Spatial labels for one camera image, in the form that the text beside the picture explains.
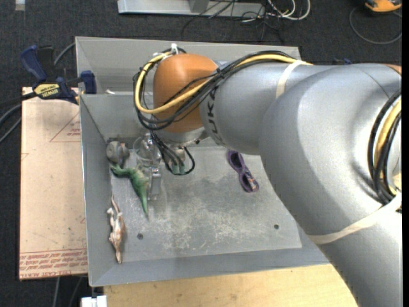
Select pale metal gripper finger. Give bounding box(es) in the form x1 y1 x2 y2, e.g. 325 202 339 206
150 167 162 201

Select green toy dinosaur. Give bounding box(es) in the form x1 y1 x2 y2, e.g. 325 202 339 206
109 164 151 221

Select clear glass vessel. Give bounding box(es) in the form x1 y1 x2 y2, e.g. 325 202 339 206
132 132 162 173

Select grey round toy snail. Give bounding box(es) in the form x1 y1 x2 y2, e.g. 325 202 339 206
105 140 130 164

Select grey metal bin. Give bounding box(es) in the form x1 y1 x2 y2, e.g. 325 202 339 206
75 36 330 288

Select brown and white toy lizard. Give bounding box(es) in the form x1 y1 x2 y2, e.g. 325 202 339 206
106 194 127 265

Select purple sunglasses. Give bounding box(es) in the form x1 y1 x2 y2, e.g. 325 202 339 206
226 150 260 194

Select brown cardboard board red print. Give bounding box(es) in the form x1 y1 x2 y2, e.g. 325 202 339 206
18 86 89 281

